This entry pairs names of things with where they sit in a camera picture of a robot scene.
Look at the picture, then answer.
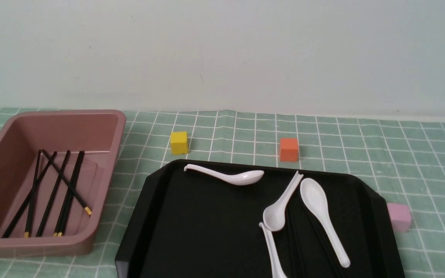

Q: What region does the yellow cube block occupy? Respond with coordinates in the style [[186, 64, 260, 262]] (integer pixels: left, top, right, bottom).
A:
[[170, 131, 189, 155]]

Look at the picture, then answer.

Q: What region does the white spoon at tray top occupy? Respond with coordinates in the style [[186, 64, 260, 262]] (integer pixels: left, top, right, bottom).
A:
[[183, 164, 265, 185]]

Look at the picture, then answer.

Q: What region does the white spoon at tray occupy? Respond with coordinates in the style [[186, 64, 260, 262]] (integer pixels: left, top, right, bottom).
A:
[[258, 222, 287, 278], [300, 178, 351, 268], [183, 164, 265, 185]]

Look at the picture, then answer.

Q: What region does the orange cube block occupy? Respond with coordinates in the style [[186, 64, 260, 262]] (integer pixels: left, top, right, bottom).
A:
[[279, 137, 299, 162]]

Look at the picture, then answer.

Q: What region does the black plastic tray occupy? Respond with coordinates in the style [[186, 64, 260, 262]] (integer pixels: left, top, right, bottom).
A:
[[115, 159, 405, 278]]

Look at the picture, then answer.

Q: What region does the white spoon in tray middle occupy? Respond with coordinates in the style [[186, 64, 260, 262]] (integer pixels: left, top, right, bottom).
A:
[[263, 171, 304, 232]]

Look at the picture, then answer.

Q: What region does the white spoon at tray right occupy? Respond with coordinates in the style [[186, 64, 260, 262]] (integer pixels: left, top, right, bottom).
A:
[[300, 178, 351, 268]]

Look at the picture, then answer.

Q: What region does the white spoon at tray bottom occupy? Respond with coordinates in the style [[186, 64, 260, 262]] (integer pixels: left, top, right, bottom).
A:
[[258, 222, 287, 278]]

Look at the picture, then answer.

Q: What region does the black chopstick crossing in bin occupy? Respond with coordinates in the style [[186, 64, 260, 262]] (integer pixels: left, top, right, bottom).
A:
[[42, 149, 92, 216]]

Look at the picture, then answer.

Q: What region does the black chopstick in bin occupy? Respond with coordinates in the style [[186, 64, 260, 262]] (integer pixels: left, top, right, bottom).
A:
[[24, 149, 42, 238], [53, 151, 82, 237], [36, 150, 71, 237], [57, 151, 85, 237], [1, 162, 51, 239]]

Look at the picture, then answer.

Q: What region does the pink plastic bin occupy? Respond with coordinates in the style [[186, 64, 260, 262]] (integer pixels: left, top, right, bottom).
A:
[[0, 110, 126, 258]]

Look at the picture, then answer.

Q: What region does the pink cube block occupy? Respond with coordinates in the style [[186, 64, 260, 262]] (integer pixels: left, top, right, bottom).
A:
[[387, 203, 413, 233]]

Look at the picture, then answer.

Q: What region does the green checkered tablecloth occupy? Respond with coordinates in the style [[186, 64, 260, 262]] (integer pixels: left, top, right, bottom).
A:
[[0, 110, 445, 278]]

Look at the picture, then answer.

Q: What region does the black chopstick leftmost in bin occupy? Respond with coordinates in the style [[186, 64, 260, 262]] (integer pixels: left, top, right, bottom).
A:
[[1, 162, 51, 239]]

